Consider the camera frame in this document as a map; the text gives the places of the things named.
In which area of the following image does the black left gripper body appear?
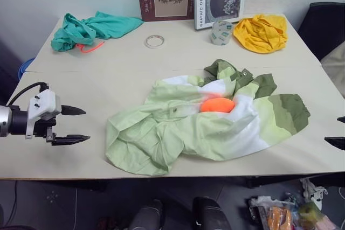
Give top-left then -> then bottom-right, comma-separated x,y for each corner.
32,103 -> 64,143

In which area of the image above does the dark rounded shape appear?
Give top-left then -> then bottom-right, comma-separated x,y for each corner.
128,199 -> 165,230
191,197 -> 232,230

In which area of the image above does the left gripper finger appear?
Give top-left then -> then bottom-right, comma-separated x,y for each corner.
51,134 -> 91,147
61,104 -> 87,116

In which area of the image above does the black chair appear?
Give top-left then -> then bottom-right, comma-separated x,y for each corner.
297,2 -> 345,61

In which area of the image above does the orange soft pouch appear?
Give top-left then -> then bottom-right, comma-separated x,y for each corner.
200,97 -> 236,114

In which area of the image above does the light green olive white jacket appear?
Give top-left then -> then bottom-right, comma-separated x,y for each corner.
104,59 -> 311,177

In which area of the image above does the graphic design book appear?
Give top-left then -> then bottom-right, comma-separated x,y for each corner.
192,0 -> 247,31

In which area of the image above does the yellow garment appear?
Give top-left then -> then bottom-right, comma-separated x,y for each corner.
232,13 -> 289,55

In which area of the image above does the blue bucket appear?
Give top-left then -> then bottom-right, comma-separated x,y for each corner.
17,57 -> 36,80

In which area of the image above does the small clear tape roll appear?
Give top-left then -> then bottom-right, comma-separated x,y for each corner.
144,35 -> 165,50

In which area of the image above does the teal garment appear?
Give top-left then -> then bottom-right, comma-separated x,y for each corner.
50,11 -> 145,53

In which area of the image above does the orange cord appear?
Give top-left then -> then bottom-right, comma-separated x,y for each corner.
75,40 -> 106,54

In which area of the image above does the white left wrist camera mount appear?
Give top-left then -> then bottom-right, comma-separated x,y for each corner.
25,89 -> 63,140

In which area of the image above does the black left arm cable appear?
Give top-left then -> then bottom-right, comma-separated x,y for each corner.
6,81 -> 51,107

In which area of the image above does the plastic bag of snacks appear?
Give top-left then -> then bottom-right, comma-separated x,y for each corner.
247,194 -> 341,230

